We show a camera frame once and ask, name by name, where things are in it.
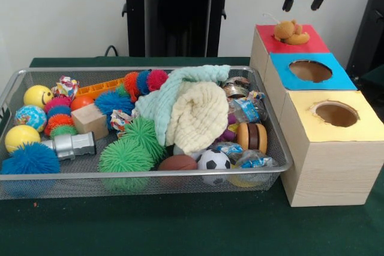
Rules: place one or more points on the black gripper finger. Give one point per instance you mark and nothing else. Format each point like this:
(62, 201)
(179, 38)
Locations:
(288, 4)
(317, 2)

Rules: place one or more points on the brown plush toy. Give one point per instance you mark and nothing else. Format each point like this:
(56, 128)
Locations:
(285, 29)

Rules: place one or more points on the cream knitted cloth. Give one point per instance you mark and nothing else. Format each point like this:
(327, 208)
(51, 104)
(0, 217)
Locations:
(198, 118)

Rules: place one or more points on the mint knitted cloth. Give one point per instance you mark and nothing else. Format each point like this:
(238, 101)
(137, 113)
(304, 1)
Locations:
(159, 103)

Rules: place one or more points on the multicolour spiky caterpillar toy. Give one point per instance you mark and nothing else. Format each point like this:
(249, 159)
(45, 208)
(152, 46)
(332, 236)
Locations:
(144, 80)

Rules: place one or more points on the wooden box with three holes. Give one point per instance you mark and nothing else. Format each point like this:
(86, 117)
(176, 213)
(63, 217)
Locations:
(330, 172)

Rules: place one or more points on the metal mesh bin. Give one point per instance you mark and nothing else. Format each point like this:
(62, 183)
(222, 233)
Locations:
(75, 187)

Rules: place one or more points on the black chair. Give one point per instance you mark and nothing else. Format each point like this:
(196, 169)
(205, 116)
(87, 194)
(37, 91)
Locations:
(372, 28)

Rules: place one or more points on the dark green side table cloth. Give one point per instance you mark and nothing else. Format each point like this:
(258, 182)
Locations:
(376, 76)

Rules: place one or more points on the wooden block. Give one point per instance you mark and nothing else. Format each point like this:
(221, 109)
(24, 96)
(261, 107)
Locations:
(90, 122)

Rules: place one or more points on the silver plastic toy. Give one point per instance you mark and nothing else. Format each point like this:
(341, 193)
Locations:
(72, 145)

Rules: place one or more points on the yellow smiley ball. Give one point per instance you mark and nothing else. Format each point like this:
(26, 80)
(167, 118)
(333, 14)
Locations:
(37, 95)

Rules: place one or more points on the yellow tennis ball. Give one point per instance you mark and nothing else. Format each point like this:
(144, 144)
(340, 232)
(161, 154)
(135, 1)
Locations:
(21, 137)

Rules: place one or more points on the blue spiky rubber ball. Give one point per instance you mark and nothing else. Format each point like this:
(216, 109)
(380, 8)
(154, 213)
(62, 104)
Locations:
(30, 160)

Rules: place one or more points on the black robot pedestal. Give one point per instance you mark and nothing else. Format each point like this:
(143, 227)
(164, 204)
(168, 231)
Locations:
(177, 13)

